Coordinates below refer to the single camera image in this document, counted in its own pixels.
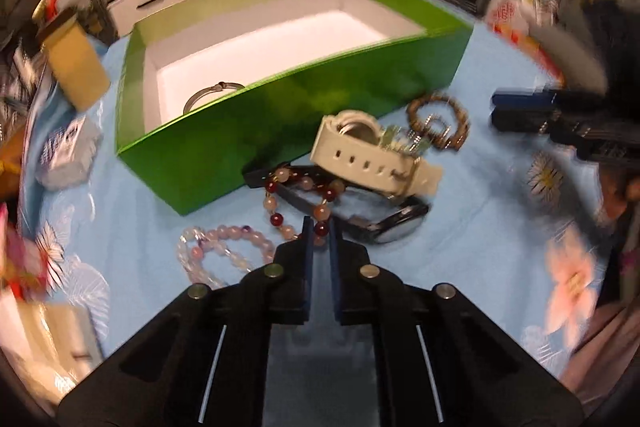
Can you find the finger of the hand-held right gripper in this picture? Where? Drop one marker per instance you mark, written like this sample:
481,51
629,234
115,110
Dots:
515,98
520,121

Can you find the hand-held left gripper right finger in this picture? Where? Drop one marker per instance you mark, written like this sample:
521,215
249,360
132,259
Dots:
334,257

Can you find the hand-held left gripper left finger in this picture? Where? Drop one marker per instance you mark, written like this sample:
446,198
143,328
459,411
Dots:
306,257

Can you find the white wrist watch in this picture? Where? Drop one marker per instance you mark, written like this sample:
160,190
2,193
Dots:
360,157

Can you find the green cardboard box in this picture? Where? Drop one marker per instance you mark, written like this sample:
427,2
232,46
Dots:
300,117

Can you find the black wrist watch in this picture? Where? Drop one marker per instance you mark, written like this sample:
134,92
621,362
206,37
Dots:
390,227

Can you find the red white snack packet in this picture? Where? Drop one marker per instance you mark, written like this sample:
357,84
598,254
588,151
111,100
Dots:
510,17

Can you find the blue floral tablecloth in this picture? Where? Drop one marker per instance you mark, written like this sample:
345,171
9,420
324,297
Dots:
500,217

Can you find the silver bangle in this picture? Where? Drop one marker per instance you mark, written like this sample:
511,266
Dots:
192,99

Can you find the small blue white box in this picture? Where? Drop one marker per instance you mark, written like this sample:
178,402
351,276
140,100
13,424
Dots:
67,157

